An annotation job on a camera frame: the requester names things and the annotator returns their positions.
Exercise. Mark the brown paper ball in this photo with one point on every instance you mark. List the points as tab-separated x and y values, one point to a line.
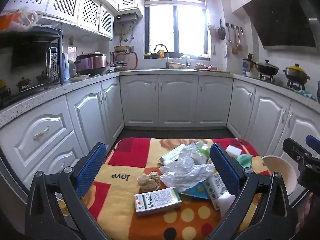
148	181

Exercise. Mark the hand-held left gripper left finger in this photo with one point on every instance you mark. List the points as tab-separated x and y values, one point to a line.
91	165

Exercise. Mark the yellow enamel pot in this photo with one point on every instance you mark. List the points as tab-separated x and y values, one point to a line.
122	48

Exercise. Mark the crumpled white plastic bag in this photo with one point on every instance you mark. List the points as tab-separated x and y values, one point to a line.
185	172

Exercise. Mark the hanging metal ladle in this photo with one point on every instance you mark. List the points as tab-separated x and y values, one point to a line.
229	33

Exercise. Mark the metal pot with yellow lid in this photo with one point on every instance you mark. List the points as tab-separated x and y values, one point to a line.
297	73

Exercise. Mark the dark ribbed floor mat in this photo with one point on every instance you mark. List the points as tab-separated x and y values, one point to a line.
175	132

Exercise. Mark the green printed plastic wrapper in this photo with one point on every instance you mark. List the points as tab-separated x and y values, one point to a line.
202	152

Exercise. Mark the hanging black frying pan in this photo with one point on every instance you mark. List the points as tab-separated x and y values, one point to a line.
221	31

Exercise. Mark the white base cabinets with drawers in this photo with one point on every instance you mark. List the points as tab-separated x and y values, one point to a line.
82	120

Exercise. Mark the white base cabinets under sink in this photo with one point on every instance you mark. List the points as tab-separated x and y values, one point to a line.
177	100

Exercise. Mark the black range hood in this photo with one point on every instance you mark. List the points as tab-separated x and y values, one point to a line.
282	20

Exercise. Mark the beige plastic bin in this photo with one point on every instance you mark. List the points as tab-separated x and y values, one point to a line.
277	170

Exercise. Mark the red and yellow printed blanket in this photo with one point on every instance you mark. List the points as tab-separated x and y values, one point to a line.
120	205

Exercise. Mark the maroon rice cooker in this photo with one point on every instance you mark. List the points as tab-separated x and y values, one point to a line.
90	63

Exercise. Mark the white plate with food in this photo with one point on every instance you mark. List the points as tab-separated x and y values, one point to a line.
79	77

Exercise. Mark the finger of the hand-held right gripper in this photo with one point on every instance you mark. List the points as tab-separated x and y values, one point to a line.
297	152
313	142

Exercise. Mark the chrome kitchen faucet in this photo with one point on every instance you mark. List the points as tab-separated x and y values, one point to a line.
167	55

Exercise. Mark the white electric kettle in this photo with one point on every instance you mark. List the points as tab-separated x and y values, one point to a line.
66	66

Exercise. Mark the hanging slotted spatula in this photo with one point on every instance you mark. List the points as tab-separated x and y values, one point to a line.
239	42

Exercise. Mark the hanging wooden spatula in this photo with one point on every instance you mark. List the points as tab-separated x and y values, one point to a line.
234	46

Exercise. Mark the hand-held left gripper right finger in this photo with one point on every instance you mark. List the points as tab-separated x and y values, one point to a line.
223	167

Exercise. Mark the black wok with lid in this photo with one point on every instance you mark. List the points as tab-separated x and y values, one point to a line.
267	68

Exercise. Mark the teal dish cloth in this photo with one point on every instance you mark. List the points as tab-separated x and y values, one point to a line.
306	93

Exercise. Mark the white sponge block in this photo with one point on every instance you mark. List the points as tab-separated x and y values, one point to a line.
226	203
233	151

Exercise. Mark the white box with green label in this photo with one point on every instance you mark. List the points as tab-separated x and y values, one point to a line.
157	201

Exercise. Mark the teal snack packet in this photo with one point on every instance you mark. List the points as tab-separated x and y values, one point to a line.
197	193

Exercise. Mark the pale green flat carton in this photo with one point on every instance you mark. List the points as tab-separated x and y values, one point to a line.
170	156

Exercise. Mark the crumpled green paper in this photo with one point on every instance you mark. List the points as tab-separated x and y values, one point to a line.
245	160

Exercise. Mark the wooden cutting board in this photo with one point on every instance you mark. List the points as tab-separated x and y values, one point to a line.
212	71

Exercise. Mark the white base cabinets under stove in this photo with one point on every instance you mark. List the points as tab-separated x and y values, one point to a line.
265	120

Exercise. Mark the white lattice wall cabinets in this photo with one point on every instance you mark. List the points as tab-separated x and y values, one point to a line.
65	1

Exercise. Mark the gas stove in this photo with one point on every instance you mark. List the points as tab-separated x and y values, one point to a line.
270	79

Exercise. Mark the orange and white plastic bag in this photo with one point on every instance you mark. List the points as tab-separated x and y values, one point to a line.
17	18

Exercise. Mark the dark framed window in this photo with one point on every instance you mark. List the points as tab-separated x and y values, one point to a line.
175	30

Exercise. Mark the black microwave oven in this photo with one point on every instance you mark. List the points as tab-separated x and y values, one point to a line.
32	65
37	31

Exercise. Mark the white milk carton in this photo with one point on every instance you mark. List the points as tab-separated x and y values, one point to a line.
215	187

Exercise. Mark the blue and white carton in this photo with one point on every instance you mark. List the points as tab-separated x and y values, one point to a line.
247	67

